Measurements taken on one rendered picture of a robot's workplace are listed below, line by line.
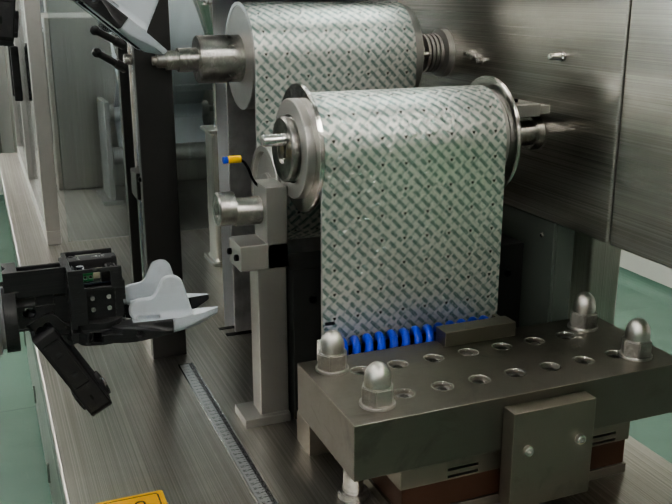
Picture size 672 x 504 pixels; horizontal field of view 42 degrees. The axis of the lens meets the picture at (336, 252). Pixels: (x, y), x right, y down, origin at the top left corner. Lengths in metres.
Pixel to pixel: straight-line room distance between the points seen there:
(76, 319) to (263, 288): 0.26
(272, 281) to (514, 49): 0.44
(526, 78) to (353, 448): 0.56
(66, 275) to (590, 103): 0.62
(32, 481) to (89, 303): 2.01
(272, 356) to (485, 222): 0.31
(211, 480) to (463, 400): 0.30
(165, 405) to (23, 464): 1.83
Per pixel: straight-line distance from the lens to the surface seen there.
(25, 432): 3.19
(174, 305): 0.92
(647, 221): 1.01
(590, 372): 0.99
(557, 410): 0.93
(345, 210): 0.98
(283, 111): 1.03
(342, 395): 0.90
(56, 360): 0.93
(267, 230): 1.04
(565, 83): 1.11
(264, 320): 1.08
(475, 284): 1.09
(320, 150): 0.95
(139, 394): 1.23
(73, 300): 0.90
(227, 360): 1.32
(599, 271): 1.38
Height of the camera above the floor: 1.42
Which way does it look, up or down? 17 degrees down
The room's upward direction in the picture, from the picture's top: straight up
